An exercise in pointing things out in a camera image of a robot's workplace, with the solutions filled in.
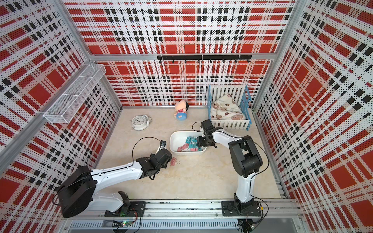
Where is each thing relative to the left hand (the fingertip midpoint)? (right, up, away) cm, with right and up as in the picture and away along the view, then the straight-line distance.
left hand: (164, 155), depth 88 cm
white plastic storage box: (+13, +7, +11) cm, 18 cm away
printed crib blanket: (+44, +32, +30) cm, 62 cm away
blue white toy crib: (+56, +42, +26) cm, 75 cm away
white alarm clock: (-21, +20, +18) cm, 34 cm away
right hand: (+25, +7, +8) cm, 27 cm away
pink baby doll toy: (+8, +31, +23) cm, 40 cm away
